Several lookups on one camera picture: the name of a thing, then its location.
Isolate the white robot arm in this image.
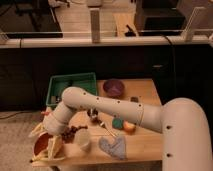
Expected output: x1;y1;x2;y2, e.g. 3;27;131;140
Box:
43;87;213;171

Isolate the purple bowl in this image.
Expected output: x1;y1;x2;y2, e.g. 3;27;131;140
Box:
103;79;125;98

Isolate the red bowl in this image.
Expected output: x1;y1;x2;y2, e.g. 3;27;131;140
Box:
34;133;52;156

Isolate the teal round toy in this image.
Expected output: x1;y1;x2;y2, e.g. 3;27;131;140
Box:
112;118;123;130

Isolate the metal spoon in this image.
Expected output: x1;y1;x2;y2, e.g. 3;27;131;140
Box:
99;122;116;138

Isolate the green plastic bin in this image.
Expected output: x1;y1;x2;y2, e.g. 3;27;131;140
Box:
46;72;98;108

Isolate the white plastic cup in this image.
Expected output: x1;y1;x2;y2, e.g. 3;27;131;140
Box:
74;129;91;151

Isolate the blue heart-shaped cloth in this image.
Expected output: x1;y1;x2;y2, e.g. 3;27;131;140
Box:
98;136;126;160

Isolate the dark grape bunch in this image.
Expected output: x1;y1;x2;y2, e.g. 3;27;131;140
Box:
62;125;88;142

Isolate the black cable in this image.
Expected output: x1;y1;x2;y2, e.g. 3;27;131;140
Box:
161;34;178;101

